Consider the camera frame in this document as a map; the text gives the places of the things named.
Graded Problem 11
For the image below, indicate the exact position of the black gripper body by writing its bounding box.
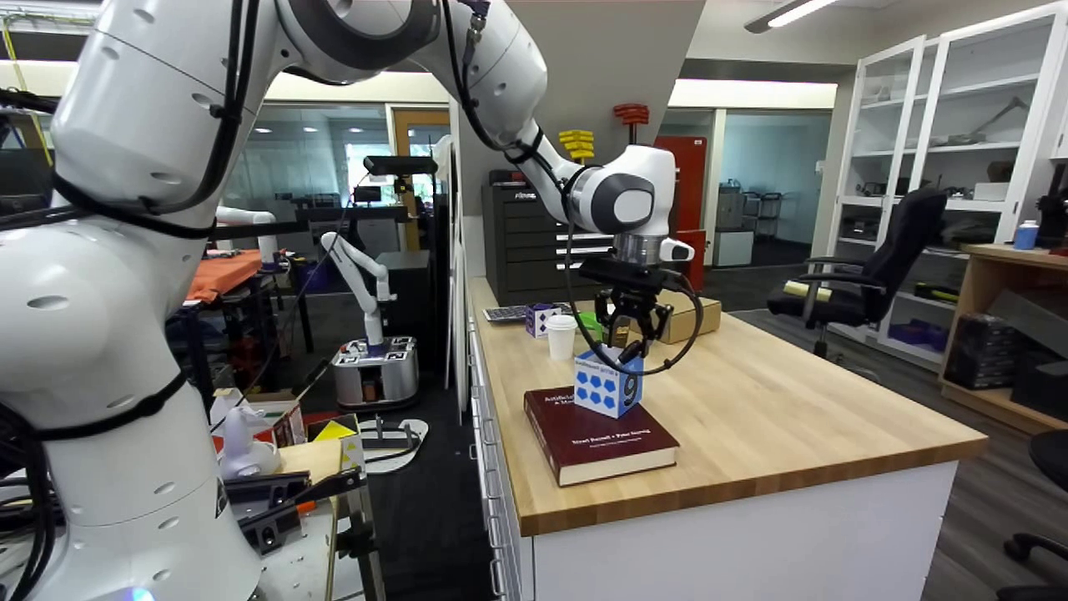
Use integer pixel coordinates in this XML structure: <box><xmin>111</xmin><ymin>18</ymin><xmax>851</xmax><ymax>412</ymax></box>
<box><xmin>596</xmin><ymin>283</ymin><xmax>675</xmax><ymax>327</ymax></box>

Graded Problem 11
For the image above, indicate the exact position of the blue and white box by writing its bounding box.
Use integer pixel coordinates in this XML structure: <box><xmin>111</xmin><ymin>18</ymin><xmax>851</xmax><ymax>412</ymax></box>
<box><xmin>570</xmin><ymin>343</ymin><xmax>646</xmax><ymax>421</ymax></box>

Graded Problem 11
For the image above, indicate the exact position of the maroon hardcover book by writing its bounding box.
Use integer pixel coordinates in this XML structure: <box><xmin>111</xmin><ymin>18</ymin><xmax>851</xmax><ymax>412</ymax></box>
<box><xmin>522</xmin><ymin>386</ymin><xmax>685</xmax><ymax>490</ymax></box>

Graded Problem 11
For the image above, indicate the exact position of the small white purple object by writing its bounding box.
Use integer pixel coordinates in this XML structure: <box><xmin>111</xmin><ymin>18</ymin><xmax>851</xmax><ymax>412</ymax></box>
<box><xmin>524</xmin><ymin>302</ymin><xmax>557</xmax><ymax>342</ymax></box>

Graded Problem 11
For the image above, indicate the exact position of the red cabinet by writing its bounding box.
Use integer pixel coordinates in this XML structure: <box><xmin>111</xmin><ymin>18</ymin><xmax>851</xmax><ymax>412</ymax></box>
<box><xmin>652</xmin><ymin>133</ymin><xmax>711</xmax><ymax>293</ymax></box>

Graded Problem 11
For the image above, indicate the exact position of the red sign on pole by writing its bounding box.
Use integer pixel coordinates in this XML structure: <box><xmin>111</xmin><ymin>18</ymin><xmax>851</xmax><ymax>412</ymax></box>
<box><xmin>611</xmin><ymin>103</ymin><xmax>655</xmax><ymax>181</ymax></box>

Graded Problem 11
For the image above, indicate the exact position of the white table drawer cabinet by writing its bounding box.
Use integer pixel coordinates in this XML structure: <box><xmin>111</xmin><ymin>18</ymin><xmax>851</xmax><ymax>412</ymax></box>
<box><xmin>462</xmin><ymin>279</ymin><xmax>961</xmax><ymax>601</ymax></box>

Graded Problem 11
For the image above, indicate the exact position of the black mesh office chair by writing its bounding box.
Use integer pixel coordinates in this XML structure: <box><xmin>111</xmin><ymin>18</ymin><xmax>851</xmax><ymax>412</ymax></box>
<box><xmin>764</xmin><ymin>184</ymin><xmax>956</xmax><ymax>362</ymax></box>

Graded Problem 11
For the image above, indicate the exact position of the black equipment stand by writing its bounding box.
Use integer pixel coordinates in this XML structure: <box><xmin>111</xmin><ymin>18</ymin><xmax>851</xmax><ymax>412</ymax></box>
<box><xmin>350</xmin><ymin>150</ymin><xmax>445</xmax><ymax>262</ymax></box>

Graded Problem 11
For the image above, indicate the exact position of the black storage case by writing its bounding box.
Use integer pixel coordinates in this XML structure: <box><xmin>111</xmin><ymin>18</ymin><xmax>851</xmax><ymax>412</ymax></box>
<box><xmin>941</xmin><ymin>310</ymin><xmax>1025</xmax><ymax>396</ymax></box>
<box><xmin>1007</xmin><ymin>357</ymin><xmax>1068</xmax><ymax>426</ymax></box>

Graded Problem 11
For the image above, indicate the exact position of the ceiling light strip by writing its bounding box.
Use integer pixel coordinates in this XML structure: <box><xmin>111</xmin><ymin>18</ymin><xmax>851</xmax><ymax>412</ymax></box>
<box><xmin>744</xmin><ymin>0</ymin><xmax>842</xmax><ymax>38</ymax></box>

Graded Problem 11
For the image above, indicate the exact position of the wooden workbench with shelves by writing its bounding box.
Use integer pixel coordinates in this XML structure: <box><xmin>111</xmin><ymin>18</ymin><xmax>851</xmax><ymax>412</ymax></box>
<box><xmin>936</xmin><ymin>242</ymin><xmax>1068</xmax><ymax>442</ymax></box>

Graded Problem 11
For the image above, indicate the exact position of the white glass door cabinet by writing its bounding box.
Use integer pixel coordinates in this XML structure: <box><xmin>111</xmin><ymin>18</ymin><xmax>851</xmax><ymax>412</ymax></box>
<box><xmin>828</xmin><ymin>0</ymin><xmax>1068</xmax><ymax>371</ymax></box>

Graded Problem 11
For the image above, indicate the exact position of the perforated side table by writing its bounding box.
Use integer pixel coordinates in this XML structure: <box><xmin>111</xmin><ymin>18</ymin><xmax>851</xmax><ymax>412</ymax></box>
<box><xmin>215</xmin><ymin>439</ymin><xmax>386</xmax><ymax>601</ymax></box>

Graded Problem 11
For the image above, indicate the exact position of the orange cloth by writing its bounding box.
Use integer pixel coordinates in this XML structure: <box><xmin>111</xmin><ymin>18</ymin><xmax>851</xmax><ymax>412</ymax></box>
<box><xmin>181</xmin><ymin>246</ymin><xmax>268</xmax><ymax>310</ymax></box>

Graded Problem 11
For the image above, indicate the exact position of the black rolling chair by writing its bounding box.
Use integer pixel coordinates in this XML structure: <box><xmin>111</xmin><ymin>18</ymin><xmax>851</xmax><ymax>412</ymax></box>
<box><xmin>993</xmin><ymin>430</ymin><xmax>1068</xmax><ymax>601</ymax></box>

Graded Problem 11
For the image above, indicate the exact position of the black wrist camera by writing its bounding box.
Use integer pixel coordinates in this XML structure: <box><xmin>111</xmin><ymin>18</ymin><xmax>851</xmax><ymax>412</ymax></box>
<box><xmin>578</xmin><ymin>256</ymin><xmax>675</xmax><ymax>293</ymax></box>

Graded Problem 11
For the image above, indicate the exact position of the yellow wall sign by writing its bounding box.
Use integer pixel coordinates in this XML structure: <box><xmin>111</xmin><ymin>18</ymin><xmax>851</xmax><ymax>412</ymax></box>
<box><xmin>557</xmin><ymin>128</ymin><xmax>600</xmax><ymax>166</ymax></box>

